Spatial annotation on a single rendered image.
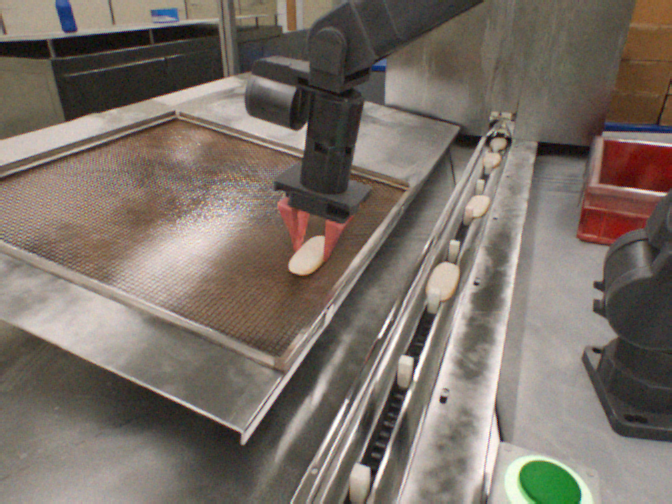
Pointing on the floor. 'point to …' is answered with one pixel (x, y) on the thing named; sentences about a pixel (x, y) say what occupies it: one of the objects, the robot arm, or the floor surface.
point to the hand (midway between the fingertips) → (312, 248)
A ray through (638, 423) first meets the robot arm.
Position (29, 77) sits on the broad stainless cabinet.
